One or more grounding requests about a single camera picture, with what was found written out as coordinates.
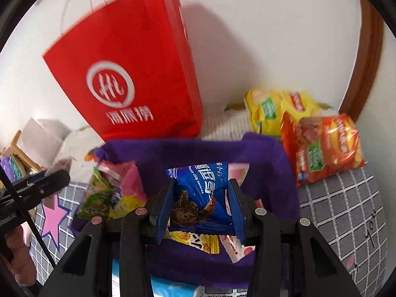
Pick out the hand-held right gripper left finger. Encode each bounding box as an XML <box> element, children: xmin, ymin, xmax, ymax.
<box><xmin>39</xmin><ymin>179</ymin><xmax>175</xmax><ymax>297</ymax></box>

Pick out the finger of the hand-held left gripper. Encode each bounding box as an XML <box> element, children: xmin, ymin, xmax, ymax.
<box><xmin>12</xmin><ymin>170</ymin><xmax>71</xmax><ymax>211</ymax></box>
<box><xmin>6</xmin><ymin>172</ymin><xmax>47</xmax><ymax>190</ymax></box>

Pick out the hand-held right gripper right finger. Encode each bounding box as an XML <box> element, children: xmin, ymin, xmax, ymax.
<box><xmin>227</xmin><ymin>179</ymin><xmax>362</xmax><ymax>297</ymax></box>

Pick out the yellow rice cracker packet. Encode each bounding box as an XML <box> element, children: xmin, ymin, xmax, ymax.
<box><xmin>164</xmin><ymin>230</ymin><xmax>222</xmax><ymax>254</ymax></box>

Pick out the blue cookie packet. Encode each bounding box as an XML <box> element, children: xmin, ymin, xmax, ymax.
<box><xmin>165</xmin><ymin>162</ymin><xmax>239</xmax><ymax>232</ymax></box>

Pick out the purple fabric basket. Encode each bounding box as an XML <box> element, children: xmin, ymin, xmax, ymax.
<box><xmin>70</xmin><ymin>131</ymin><xmax>299</xmax><ymax>288</ymax></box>

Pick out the person's left hand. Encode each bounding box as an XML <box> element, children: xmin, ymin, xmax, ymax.
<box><xmin>4</xmin><ymin>226</ymin><xmax>36</xmax><ymax>287</ymax></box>

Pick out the colourful cloth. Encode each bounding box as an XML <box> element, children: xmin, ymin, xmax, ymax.
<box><xmin>0</xmin><ymin>156</ymin><xmax>28</xmax><ymax>189</ymax></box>

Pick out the pink red snack packet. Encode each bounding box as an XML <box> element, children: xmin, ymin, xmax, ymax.
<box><xmin>220</xmin><ymin>234</ymin><xmax>256</xmax><ymax>263</ymax></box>

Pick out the wooden chair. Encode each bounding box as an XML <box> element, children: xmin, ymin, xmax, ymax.
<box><xmin>0</xmin><ymin>130</ymin><xmax>41</xmax><ymax>174</ymax></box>

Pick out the white plastic shopping bag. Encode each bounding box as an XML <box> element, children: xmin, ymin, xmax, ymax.
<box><xmin>22</xmin><ymin>118</ymin><xmax>72</xmax><ymax>168</ymax></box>

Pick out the yellow green snack packet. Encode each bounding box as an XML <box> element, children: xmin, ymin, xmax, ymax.
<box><xmin>108</xmin><ymin>189</ymin><xmax>146</xmax><ymax>220</ymax></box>

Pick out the pink strawberry snack packet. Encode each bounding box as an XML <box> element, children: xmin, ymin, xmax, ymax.
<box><xmin>229</xmin><ymin>163</ymin><xmax>249</xmax><ymax>189</ymax></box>

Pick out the blue cardboard box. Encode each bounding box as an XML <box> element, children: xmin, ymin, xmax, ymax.
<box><xmin>112</xmin><ymin>258</ymin><xmax>203</xmax><ymax>297</ymax></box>

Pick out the grey checked bed sheet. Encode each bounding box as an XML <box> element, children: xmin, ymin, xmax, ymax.
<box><xmin>29</xmin><ymin>158</ymin><xmax>389</xmax><ymax>297</ymax></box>

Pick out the orange potato chips bag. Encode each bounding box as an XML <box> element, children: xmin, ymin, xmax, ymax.
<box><xmin>280</xmin><ymin>113</ymin><xmax>366</xmax><ymax>186</ymax></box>

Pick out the yellow potato chips bag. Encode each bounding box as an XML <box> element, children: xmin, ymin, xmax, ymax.
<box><xmin>244</xmin><ymin>88</ymin><xmax>322</xmax><ymax>137</ymax></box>

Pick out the red paper shopping bag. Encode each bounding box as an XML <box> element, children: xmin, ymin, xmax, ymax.
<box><xmin>42</xmin><ymin>0</ymin><xmax>203</xmax><ymax>141</ymax></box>

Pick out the brown wooden door frame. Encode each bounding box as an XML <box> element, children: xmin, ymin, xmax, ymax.
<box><xmin>339</xmin><ymin>0</ymin><xmax>384</xmax><ymax>121</ymax></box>

